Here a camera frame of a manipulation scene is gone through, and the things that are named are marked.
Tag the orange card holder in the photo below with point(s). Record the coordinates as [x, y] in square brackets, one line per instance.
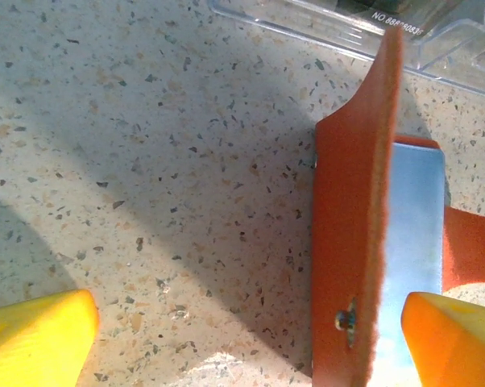
[347, 201]

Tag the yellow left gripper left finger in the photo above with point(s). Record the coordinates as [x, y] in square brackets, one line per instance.
[33, 346]

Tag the black VIP card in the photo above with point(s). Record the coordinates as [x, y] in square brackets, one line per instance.
[371, 5]

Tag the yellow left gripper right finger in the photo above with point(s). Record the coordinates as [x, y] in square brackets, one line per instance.
[456, 346]

